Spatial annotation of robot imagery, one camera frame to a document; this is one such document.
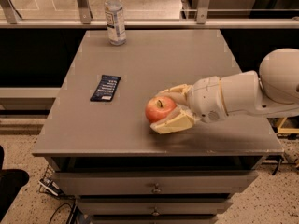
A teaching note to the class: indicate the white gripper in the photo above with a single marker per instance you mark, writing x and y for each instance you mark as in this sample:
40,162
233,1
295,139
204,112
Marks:
205,97

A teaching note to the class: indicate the red apple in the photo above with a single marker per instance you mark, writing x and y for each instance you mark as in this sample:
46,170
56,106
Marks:
159,108

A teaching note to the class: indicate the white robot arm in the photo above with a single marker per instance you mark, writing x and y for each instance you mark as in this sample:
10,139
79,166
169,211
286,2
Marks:
271,92

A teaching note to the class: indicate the clear plastic water bottle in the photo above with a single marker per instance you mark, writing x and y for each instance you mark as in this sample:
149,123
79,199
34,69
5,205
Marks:
115,22

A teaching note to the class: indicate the dark blue snack packet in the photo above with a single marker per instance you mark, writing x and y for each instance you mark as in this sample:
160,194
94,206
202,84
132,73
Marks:
105,89

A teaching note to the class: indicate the top grey drawer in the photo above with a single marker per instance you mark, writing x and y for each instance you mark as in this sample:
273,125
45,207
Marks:
138,183

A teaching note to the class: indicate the grey drawer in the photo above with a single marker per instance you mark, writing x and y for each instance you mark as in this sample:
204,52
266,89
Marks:
138,183
153,206

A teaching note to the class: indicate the grey drawer cabinet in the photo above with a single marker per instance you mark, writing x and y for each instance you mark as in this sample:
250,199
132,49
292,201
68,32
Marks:
80,136

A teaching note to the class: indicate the middle grey drawer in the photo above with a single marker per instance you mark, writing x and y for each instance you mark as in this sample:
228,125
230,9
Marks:
153,206

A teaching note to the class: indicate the power strip on floor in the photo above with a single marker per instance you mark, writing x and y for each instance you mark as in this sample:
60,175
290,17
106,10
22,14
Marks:
49,185

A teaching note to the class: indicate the black chair edge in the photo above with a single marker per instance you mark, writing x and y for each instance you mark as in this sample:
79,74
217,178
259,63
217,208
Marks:
11,182

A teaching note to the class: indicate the yellow frame stand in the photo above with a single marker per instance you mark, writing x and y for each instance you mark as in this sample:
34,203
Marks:
287,126

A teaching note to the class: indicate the metal railing frame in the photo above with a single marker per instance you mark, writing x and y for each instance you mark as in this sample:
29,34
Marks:
204,14

